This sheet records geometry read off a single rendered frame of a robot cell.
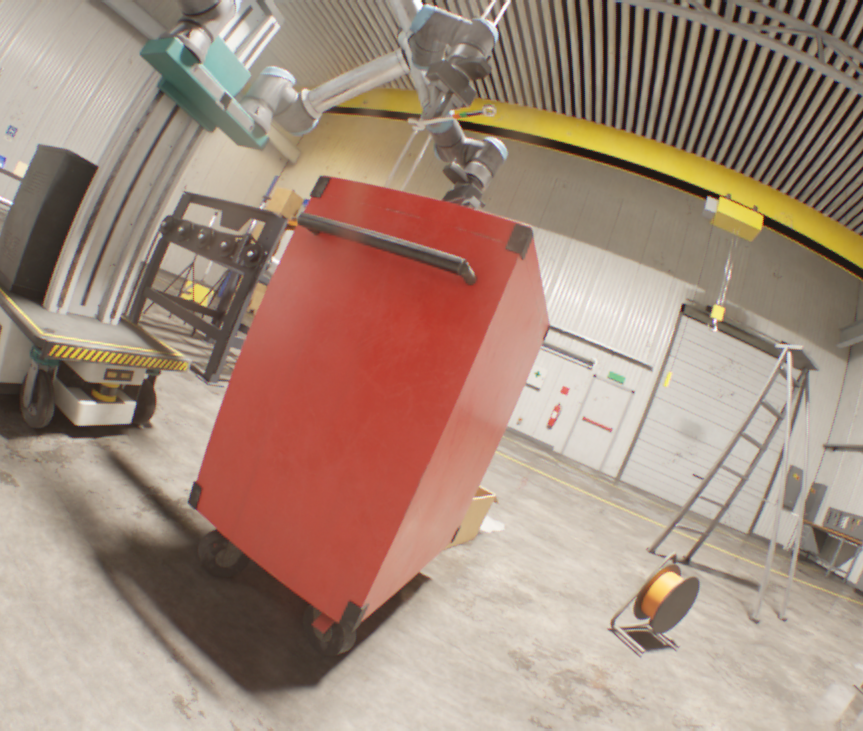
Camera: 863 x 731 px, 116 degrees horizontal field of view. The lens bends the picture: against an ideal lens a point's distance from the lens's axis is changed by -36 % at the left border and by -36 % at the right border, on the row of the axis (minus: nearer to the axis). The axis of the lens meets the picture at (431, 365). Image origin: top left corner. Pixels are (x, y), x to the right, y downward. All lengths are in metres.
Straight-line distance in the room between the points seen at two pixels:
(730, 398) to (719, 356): 1.11
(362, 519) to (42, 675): 0.63
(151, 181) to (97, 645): 1.50
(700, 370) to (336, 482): 11.09
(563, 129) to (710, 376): 6.92
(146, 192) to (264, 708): 1.64
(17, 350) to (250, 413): 0.92
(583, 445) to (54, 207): 10.69
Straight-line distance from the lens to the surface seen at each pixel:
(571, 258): 11.84
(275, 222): 2.86
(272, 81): 1.84
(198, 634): 0.94
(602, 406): 10.96
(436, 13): 1.21
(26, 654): 0.84
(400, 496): 0.71
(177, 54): 1.47
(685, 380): 11.40
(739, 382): 11.93
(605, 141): 9.23
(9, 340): 1.51
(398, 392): 0.71
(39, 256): 1.73
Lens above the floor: 0.66
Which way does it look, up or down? level
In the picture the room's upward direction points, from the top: 24 degrees clockwise
